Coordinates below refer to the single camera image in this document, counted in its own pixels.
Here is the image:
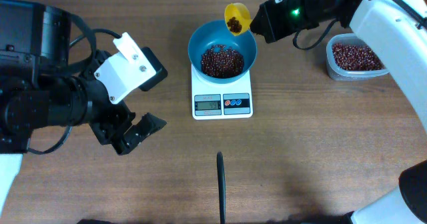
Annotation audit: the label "red adzuki beans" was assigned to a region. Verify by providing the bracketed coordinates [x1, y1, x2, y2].
[332, 43, 384, 71]

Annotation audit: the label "white digital kitchen scale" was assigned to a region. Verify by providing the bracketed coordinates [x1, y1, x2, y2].
[191, 66, 254, 121]

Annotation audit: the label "blue-grey plastic bowl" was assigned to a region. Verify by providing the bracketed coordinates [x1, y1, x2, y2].
[188, 20, 258, 83]

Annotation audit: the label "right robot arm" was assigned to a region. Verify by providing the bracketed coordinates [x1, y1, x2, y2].
[250, 0, 426, 223]

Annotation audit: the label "adzuki beans in bowl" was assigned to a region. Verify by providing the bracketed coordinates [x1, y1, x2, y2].
[200, 44, 244, 79]

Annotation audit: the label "adzuki beans in scoop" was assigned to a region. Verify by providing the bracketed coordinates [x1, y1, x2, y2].
[226, 17, 242, 33]

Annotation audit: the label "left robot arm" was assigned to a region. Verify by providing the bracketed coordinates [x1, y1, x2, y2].
[1, 0, 167, 201]

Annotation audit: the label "yellow plastic scoop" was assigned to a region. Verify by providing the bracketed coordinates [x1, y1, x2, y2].
[224, 3, 252, 36]

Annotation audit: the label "black overhead stand cable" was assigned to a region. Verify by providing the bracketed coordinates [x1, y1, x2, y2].
[216, 151, 227, 224]

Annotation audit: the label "clear plastic food container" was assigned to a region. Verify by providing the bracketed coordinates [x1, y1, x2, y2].
[326, 34, 389, 81]

